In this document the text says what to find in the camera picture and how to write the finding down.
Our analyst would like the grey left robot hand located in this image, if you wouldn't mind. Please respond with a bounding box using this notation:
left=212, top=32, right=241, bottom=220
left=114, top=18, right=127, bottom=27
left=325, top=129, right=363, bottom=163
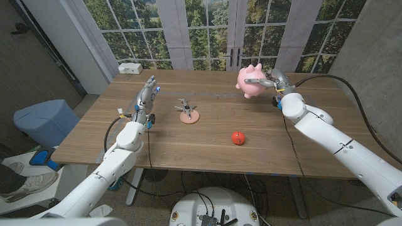
left=131, top=75, right=161, bottom=129

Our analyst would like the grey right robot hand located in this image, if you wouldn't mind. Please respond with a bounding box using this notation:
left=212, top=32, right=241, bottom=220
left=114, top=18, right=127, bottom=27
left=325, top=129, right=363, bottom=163
left=244, top=68, right=298, bottom=97

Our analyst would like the pink plastic piggy bank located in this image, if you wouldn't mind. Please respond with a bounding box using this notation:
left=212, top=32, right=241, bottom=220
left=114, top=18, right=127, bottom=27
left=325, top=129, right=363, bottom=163
left=235, top=63, right=268, bottom=99

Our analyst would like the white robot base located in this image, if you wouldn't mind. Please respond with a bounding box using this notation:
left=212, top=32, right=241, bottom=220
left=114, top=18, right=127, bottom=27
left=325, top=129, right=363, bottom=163
left=169, top=186, right=261, bottom=226

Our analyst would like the red ball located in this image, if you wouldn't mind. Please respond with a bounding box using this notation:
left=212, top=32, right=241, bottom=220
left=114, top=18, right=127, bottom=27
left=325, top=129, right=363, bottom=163
left=231, top=131, right=246, bottom=146

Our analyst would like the white box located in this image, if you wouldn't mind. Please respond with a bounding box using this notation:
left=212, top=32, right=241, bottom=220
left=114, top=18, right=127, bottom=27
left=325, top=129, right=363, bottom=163
left=117, top=62, right=143, bottom=75

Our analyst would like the toy airplane on round stand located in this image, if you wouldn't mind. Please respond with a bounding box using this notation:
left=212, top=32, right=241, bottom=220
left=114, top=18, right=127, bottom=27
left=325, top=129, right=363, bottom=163
left=174, top=98, right=200, bottom=124

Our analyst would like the dark round fan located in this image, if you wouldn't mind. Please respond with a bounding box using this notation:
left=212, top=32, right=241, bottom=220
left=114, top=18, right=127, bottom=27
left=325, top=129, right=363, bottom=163
left=143, top=168, right=169, bottom=183

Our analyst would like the printed window backdrop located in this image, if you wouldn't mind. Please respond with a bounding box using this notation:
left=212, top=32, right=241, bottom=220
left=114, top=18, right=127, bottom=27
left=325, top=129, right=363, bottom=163
left=64, top=0, right=368, bottom=75

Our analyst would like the white table leg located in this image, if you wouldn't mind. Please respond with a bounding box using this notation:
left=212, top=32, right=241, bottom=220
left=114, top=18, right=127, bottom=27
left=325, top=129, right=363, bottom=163
left=126, top=168, right=144, bottom=207

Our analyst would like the teal plastic object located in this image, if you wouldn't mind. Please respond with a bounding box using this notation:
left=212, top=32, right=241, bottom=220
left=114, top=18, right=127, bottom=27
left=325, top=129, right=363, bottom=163
left=108, top=175, right=126, bottom=191

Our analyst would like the blue-grey bin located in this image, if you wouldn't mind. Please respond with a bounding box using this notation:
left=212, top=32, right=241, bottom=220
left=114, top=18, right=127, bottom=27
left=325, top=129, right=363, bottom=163
left=13, top=99, right=81, bottom=148

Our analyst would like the white platform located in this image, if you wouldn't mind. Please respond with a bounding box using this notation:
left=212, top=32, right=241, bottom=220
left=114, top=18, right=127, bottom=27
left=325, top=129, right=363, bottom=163
left=0, top=151, right=89, bottom=216

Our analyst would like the grey table leg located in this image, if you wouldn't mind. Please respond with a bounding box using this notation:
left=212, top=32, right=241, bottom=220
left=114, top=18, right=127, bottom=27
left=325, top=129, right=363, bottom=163
left=288, top=175, right=308, bottom=220

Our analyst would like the crumpled white tissue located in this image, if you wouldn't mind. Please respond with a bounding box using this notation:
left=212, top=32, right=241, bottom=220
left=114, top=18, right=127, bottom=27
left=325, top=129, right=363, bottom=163
left=89, top=204, right=113, bottom=218

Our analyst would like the blue and black foot pedal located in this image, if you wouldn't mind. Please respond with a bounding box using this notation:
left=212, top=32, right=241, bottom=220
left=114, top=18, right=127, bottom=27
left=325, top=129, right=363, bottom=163
left=29, top=147, right=65, bottom=172

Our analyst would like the grey sneaker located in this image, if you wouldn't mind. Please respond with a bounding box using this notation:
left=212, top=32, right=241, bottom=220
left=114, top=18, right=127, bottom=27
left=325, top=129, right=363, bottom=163
left=0, top=171, right=59, bottom=203

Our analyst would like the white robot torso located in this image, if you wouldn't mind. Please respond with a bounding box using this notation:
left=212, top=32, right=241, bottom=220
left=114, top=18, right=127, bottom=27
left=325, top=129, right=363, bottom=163
left=0, top=217, right=129, bottom=226

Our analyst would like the dark trouser leg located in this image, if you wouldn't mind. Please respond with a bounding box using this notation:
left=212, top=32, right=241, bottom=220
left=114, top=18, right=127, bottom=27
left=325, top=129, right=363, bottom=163
left=0, top=164, right=28, bottom=195

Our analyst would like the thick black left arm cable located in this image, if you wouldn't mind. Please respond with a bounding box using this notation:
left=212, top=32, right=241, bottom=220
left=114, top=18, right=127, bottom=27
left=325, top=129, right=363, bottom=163
left=104, top=115, right=134, bottom=154

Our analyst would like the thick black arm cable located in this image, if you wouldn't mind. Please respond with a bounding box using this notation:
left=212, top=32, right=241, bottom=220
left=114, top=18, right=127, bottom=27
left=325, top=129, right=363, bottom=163
left=294, top=74, right=402, bottom=165
left=104, top=115, right=134, bottom=154

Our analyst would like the thin black left arm wire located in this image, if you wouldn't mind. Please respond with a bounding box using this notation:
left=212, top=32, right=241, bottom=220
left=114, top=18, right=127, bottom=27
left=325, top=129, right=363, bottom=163
left=146, top=129, right=153, bottom=171

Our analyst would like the thin black arm wire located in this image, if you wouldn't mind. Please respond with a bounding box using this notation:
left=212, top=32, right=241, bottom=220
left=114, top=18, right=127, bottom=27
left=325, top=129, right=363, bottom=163
left=282, top=115, right=305, bottom=177
left=146, top=129, right=153, bottom=171

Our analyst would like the thin black right arm wire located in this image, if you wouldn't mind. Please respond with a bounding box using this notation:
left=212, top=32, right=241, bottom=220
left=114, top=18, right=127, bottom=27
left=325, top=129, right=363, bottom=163
left=282, top=115, right=305, bottom=177

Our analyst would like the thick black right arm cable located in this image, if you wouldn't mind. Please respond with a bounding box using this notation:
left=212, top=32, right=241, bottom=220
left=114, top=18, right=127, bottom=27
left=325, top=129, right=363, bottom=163
left=294, top=74, right=402, bottom=165

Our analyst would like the black door handle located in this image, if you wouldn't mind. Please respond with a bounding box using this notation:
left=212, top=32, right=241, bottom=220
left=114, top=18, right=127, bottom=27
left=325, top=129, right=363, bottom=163
left=10, top=22, right=31, bottom=35

